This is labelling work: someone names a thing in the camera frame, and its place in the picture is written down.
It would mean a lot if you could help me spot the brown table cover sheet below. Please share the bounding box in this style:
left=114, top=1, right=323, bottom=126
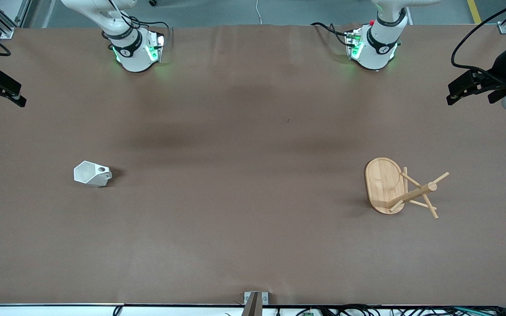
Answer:
left=0, top=23, right=506, bottom=307

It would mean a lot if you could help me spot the wooden cup rack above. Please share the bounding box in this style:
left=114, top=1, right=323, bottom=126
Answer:
left=364, top=157, right=450, bottom=219

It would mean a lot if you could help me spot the white faceted cup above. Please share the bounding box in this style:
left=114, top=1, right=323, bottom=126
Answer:
left=73, top=161, right=113, bottom=188

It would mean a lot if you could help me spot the grey metal camera bracket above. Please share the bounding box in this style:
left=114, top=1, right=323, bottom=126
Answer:
left=243, top=291, right=270, bottom=316

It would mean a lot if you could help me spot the black cable bundle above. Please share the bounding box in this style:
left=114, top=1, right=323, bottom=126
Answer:
left=296, top=304, right=506, bottom=316

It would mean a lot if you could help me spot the black left base cable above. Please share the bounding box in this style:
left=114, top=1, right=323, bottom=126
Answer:
left=310, top=22, right=351, bottom=48

